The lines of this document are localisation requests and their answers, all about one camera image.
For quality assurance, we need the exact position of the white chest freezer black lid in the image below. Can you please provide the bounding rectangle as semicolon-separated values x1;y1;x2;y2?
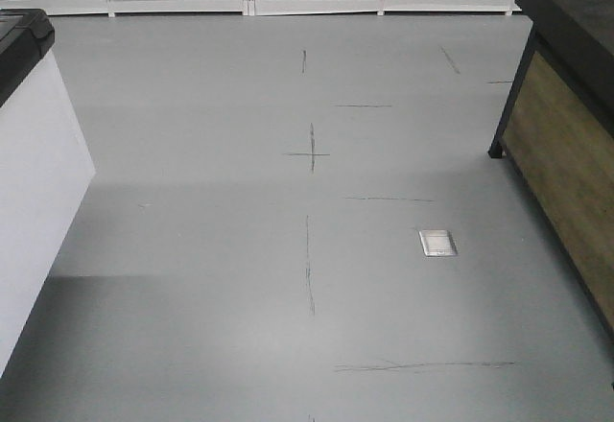
1;9;95;364

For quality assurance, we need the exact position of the metal floor socket plate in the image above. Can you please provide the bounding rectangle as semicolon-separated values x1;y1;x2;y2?
418;229;458;257

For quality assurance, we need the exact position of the black wood fruit display table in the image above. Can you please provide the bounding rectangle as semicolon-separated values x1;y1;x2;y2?
488;0;613;332

